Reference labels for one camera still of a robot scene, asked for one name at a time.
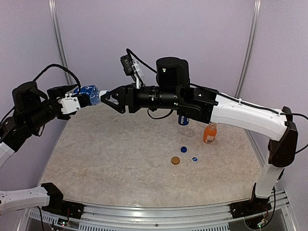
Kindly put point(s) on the aluminium front rail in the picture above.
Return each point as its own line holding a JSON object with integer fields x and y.
{"x": 216, "y": 217}

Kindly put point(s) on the gold juice bottle cap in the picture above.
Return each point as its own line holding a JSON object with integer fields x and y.
{"x": 175, "y": 160}

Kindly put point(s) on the blue white bottle cap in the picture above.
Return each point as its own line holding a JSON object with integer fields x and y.
{"x": 195, "y": 159}

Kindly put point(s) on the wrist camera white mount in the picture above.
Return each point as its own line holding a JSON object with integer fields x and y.
{"x": 132, "y": 69}
{"x": 71, "y": 103}

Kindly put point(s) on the water bottle blue cap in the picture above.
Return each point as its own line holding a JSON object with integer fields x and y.
{"x": 183, "y": 120}

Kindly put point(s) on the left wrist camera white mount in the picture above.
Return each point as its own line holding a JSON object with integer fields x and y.
{"x": 71, "y": 103}

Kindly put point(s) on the short bottle blue label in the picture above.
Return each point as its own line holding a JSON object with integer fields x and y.
{"x": 92, "y": 91}

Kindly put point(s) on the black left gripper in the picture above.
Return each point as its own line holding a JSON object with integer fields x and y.
{"x": 60, "y": 90}

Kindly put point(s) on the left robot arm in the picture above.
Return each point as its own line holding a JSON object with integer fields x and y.
{"x": 32, "y": 110}

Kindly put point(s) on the dark blue bottle cap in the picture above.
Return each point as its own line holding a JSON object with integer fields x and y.
{"x": 183, "y": 149}

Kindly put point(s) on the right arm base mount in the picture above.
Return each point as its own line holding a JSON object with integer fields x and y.
{"x": 249, "y": 207}

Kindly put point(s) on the aluminium corner post left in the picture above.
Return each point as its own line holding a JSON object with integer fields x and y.
{"x": 57, "y": 32}

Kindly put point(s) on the aluminium corner post right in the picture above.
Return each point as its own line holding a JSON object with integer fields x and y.
{"x": 249, "y": 47}

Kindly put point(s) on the white blue short-bottle cap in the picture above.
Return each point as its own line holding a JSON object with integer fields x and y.
{"x": 103, "y": 92}

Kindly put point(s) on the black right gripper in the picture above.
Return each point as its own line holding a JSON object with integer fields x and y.
{"x": 122, "y": 90}

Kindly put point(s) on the aluminium corner post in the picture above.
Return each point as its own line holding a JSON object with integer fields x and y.
{"x": 57, "y": 32}
{"x": 249, "y": 47}

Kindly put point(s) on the orange juice bottle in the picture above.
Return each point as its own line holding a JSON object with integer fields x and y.
{"x": 210, "y": 133}

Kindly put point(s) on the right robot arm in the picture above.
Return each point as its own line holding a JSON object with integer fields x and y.
{"x": 175, "y": 91}

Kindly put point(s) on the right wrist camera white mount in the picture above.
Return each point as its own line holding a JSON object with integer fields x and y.
{"x": 132, "y": 69}

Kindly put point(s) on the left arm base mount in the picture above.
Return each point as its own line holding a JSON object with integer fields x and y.
{"x": 57, "y": 204}

